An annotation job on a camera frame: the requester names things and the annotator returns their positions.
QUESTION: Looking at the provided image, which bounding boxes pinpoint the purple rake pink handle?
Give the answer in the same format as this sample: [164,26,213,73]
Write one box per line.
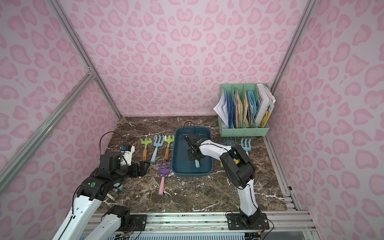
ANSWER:
[159,161,172,196]

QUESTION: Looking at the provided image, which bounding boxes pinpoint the green rake orange handle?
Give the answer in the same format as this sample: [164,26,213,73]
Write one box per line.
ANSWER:
[141,138,153,162]

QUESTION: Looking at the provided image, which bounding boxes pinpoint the green rake wooden handle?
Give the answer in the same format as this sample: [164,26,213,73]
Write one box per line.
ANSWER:
[164,136,175,161]

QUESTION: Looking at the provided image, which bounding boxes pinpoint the light blue fork white handle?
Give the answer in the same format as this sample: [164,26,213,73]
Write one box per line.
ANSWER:
[151,135,165,163]

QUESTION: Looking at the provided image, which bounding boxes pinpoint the teal fork yellow handle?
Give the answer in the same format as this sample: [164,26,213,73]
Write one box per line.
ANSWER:
[227,137,237,146]

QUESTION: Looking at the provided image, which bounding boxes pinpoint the pale blue fork white handle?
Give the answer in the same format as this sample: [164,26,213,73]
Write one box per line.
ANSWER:
[241,138,252,155]

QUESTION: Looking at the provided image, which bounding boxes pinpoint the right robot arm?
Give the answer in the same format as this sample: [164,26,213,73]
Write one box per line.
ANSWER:
[185,133,260,226]

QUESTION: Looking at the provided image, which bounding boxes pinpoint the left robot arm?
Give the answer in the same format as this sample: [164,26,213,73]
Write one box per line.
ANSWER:
[54,152,150,240]

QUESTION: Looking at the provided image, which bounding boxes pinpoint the dark teal storage box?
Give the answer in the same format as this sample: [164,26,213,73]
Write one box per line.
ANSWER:
[172,127,214,177]

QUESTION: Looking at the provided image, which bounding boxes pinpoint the light blue stapler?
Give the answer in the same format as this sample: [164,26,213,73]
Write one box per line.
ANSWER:
[107,183,124,201]

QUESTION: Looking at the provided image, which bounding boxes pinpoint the white paper stack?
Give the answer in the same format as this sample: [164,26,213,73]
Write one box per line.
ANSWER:
[214,89,229,128]

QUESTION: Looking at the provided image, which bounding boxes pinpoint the blue folders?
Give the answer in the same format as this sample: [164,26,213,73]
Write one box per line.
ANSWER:
[226,89,236,129]

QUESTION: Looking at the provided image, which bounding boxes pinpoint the tan paper folders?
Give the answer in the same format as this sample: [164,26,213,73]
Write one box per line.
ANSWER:
[234,87,254,129]

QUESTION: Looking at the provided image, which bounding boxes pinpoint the mint green file organizer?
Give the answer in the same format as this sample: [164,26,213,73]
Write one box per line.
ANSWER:
[218,84,270,137]

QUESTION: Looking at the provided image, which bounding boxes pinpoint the white yellow book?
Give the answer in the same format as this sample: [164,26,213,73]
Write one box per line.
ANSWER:
[255,84,276,128]

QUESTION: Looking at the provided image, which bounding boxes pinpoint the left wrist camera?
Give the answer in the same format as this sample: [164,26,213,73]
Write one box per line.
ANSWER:
[121,145,135,166]

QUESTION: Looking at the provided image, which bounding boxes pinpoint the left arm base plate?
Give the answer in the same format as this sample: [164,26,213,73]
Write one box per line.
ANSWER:
[117,214,148,232]

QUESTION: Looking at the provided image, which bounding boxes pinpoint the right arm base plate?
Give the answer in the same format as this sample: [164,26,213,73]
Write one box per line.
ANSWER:
[226,211,270,232]

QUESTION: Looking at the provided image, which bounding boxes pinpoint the aluminium front rail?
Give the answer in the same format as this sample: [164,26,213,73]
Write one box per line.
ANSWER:
[56,191,319,240]

